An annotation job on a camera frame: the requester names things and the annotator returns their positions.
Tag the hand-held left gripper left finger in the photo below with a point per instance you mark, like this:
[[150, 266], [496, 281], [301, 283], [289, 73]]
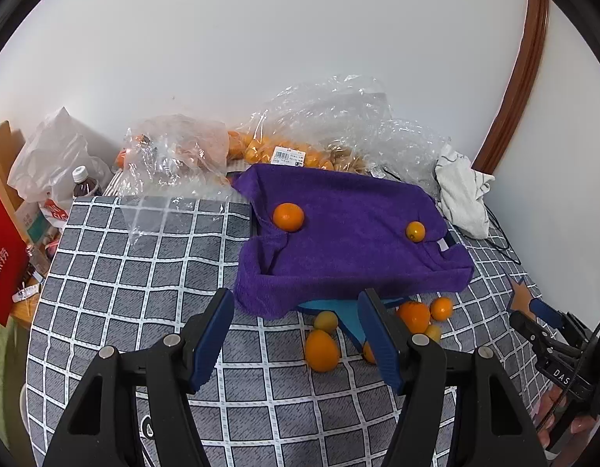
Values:
[[214, 340]]

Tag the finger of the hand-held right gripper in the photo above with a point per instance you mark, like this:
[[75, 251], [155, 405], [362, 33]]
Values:
[[545, 310], [528, 328]]

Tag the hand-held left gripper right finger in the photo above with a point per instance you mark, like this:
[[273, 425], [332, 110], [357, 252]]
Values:
[[380, 345]]

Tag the small yellow fruit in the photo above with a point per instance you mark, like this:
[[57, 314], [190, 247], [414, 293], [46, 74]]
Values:
[[433, 333]]

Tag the oval orange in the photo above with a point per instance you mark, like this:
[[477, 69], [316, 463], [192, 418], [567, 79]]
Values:
[[321, 351]]

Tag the yellow-green round fruit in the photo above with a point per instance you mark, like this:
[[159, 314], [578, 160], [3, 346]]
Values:
[[325, 322]]

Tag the person's right hand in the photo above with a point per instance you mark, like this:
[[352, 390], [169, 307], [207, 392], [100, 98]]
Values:
[[584, 425]]

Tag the large orange with stem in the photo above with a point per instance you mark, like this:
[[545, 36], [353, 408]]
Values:
[[413, 316]]

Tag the grey checked blanket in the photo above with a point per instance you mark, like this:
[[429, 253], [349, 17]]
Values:
[[134, 277]]

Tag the small orange with dark spot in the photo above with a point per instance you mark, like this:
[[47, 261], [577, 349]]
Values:
[[415, 231]]

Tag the purple towel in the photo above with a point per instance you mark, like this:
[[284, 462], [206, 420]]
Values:
[[353, 214]]

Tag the medium round orange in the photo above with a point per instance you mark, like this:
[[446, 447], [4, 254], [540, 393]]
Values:
[[288, 217]]

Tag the white cloth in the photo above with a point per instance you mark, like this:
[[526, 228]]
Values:
[[463, 189]]

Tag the pile of brown longans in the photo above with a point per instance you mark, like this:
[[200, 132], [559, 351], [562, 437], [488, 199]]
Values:
[[346, 158]]

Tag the wooden bedside table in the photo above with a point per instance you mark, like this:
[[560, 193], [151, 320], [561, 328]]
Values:
[[25, 309]]

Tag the pile of bagged small oranges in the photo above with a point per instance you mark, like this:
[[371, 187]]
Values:
[[251, 148]]

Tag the white price label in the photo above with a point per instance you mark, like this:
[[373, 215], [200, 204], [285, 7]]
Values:
[[286, 155]]

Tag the small clear plastic bag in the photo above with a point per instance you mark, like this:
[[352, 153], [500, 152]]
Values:
[[168, 146]]

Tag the dark drink bottle white cap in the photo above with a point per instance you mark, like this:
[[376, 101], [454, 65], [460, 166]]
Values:
[[84, 186]]

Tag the red and white plastic bag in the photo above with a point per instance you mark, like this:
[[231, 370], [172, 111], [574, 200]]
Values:
[[54, 211]]

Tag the red paper bag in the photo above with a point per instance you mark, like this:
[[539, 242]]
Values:
[[3, 253]]

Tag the large clear plastic bag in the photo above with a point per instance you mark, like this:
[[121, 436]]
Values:
[[358, 112]]

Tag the wooden board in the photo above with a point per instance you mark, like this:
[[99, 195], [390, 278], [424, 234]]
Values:
[[0, 148]]

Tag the brown wooden door frame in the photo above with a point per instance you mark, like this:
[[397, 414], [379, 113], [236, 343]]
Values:
[[519, 82]]

